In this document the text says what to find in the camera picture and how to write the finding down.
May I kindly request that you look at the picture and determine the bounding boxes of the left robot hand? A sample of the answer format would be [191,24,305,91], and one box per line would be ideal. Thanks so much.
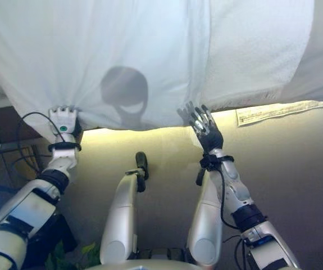
[47,105,81,145]

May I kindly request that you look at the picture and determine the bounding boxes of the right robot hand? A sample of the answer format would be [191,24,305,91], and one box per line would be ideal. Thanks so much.
[176,101,225,155]

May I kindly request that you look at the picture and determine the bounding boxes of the white duvet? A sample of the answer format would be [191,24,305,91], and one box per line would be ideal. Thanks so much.
[0,0,213,139]

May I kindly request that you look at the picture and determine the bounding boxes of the white printed bed label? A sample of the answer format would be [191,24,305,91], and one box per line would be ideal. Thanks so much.
[235,99,323,128]

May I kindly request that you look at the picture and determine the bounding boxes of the silver right robot leg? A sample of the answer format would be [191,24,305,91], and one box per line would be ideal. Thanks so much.
[185,173,224,267]

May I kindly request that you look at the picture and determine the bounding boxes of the green leafy plant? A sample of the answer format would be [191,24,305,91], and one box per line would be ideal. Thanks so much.
[44,241,101,270]

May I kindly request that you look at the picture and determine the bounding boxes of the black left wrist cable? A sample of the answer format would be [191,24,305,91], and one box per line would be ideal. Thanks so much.
[16,111,64,170]

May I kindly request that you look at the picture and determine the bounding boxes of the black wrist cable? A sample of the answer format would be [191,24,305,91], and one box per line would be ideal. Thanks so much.
[16,111,64,170]
[218,158,241,229]

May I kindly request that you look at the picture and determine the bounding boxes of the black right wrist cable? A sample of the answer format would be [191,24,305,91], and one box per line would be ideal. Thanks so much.
[218,158,241,229]

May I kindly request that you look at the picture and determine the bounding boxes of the brown upholstered bed frame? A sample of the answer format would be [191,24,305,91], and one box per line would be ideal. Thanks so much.
[0,106,54,147]

